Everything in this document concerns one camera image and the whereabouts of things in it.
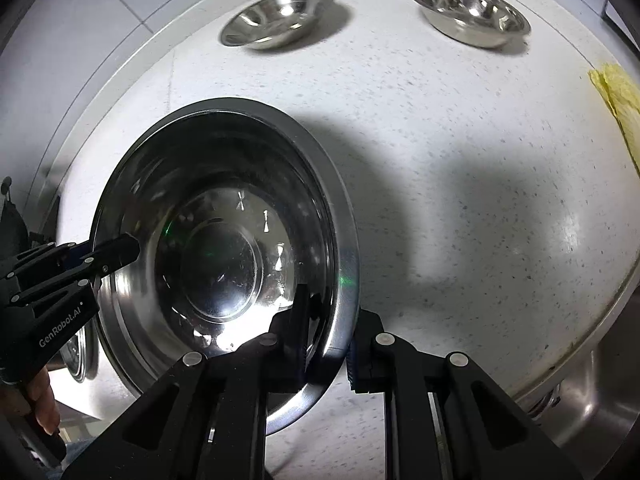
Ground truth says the large steel bowl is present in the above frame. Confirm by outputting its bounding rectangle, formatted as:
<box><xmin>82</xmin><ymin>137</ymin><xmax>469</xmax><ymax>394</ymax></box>
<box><xmin>91</xmin><ymin>98</ymin><xmax>359</xmax><ymax>434</ymax></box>

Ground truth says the large steel plate with label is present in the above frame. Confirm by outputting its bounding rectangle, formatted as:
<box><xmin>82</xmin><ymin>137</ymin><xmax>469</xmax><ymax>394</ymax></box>
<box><xmin>60</xmin><ymin>320</ymin><xmax>99</xmax><ymax>382</ymax></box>

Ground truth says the person left hand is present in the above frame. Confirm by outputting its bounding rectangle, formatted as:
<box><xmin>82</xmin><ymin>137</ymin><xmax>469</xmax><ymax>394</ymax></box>
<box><xmin>1</xmin><ymin>367</ymin><xmax>61</xmax><ymax>436</ymax></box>

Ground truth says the stainless steel sink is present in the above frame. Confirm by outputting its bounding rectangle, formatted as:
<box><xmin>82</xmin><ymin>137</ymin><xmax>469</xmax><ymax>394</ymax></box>
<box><xmin>514</xmin><ymin>328</ymin><xmax>640</xmax><ymax>480</ymax></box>

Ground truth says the small steel bowl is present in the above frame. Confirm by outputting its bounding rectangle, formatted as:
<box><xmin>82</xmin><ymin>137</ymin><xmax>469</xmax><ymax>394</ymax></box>
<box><xmin>218</xmin><ymin>0</ymin><xmax>334</xmax><ymax>50</ymax></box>

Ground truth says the yellow dish cloth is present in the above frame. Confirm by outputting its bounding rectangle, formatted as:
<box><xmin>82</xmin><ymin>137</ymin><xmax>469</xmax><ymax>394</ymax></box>
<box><xmin>588</xmin><ymin>63</ymin><xmax>640</xmax><ymax>171</ymax></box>

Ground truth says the steel bowl at right edge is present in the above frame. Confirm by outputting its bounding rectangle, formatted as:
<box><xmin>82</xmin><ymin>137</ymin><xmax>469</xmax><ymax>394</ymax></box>
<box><xmin>413</xmin><ymin>0</ymin><xmax>532</xmax><ymax>49</ymax></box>

